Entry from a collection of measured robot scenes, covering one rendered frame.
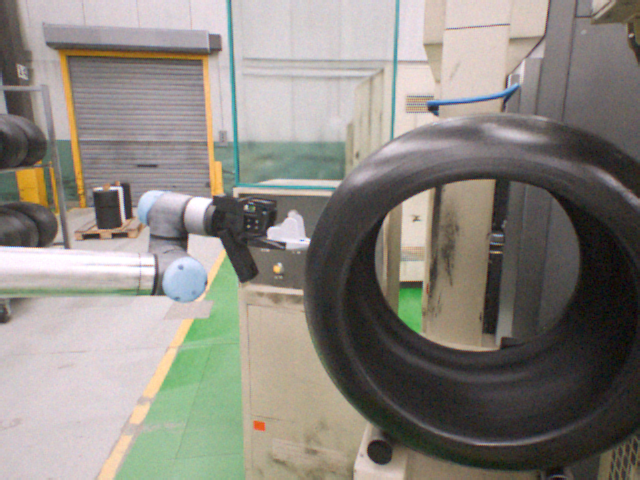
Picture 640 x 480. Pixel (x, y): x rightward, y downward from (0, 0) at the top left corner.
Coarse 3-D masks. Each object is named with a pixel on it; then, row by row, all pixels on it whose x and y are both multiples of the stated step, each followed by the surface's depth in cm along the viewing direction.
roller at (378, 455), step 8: (376, 432) 78; (376, 440) 76; (384, 440) 76; (392, 440) 78; (368, 448) 77; (376, 448) 76; (384, 448) 75; (392, 448) 76; (368, 456) 77; (376, 456) 76; (384, 456) 76; (384, 464) 76
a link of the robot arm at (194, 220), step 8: (192, 200) 85; (200, 200) 85; (208, 200) 85; (192, 208) 83; (200, 208) 83; (208, 208) 84; (192, 216) 83; (200, 216) 83; (192, 224) 84; (200, 224) 83; (192, 232) 85; (200, 232) 84
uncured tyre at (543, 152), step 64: (448, 128) 62; (512, 128) 59; (576, 128) 60; (384, 192) 64; (576, 192) 56; (320, 256) 69; (320, 320) 71; (384, 320) 97; (576, 320) 86; (384, 384) 87; (448, 384) 93; (512, 384) 90; (576, 384) 81; (448, 448) 69; (512, 448) 66; (576, 448) 64
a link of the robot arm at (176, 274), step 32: (0, 256) 64; (32, 256) 66; (64, 256) 68; (96, 256) 70; (128, 256) 73; (160, 256) 76; (192, 256) 82; (0, 288) 63; (32, 288) 65; (64, 288) 67; (96, 288) 70; (128, 288) 72; (160, 288) 74; (192, 288) 75
